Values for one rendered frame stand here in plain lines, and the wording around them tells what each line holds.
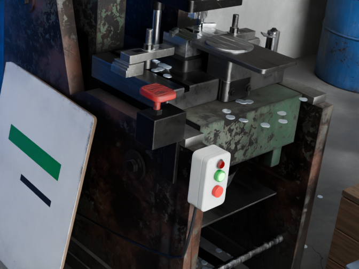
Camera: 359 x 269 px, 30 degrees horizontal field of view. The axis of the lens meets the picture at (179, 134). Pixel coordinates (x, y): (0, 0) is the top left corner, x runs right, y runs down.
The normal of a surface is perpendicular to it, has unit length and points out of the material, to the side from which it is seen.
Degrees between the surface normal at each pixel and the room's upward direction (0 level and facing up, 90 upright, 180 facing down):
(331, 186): 0
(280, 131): 90
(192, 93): 90
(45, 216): 78
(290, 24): 90
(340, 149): 0
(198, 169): 90
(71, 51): 74
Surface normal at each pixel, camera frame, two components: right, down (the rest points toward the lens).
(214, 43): 0.09, -0.90
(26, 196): -0.74, 0.01
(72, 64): 0.68, 0.10
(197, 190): -0.73, 0.23
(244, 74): 0.68, 0.36
